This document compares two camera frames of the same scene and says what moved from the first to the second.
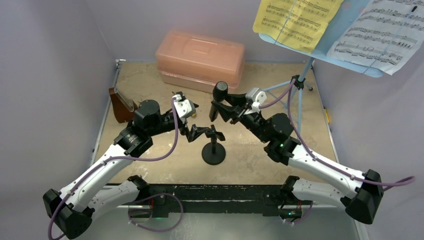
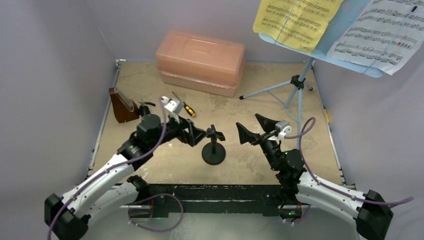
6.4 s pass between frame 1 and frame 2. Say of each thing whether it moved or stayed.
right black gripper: moved
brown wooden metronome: stayed
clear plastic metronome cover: stayed
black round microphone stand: stayed
